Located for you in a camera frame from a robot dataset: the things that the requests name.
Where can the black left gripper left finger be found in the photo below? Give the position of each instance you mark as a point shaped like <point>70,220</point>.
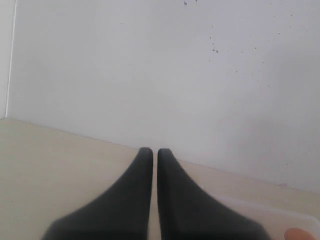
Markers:
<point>120,213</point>

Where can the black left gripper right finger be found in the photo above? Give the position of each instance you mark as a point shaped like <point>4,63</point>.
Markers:
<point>186,212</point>

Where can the clear plastic container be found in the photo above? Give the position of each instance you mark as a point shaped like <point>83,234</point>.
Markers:
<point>276,221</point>

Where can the brown egg left upper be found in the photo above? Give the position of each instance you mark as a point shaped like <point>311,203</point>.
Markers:
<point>298,234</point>

